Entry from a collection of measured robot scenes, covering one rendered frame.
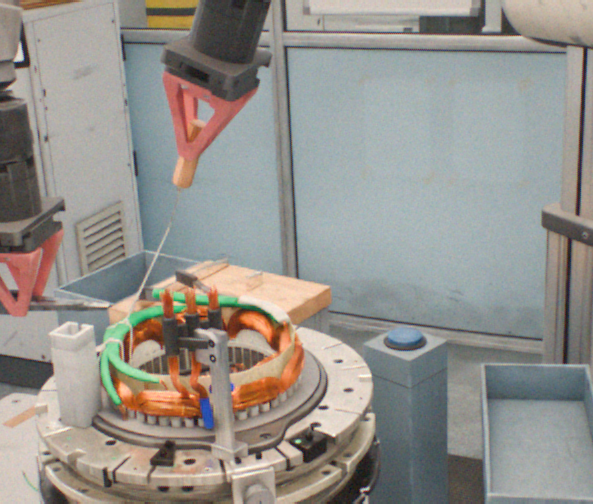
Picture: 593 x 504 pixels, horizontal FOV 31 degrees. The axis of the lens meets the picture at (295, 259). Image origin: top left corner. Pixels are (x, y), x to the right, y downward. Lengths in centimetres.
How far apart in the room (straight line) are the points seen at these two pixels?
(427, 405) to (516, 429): 19
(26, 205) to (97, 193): 247
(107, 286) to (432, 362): 47
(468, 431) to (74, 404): 228
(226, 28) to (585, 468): 51
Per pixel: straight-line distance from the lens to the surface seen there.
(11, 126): 99
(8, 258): 102
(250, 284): 133
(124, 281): 149
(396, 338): 124
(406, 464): 128
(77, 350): 96
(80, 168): 340
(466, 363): 356
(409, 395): 123
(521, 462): 104
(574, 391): 115
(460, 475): 294
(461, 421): 322
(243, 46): 89
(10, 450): 164
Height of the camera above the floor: 156
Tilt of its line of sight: 20 degrees down
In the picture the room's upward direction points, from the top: 3 degrees counter-clockwise
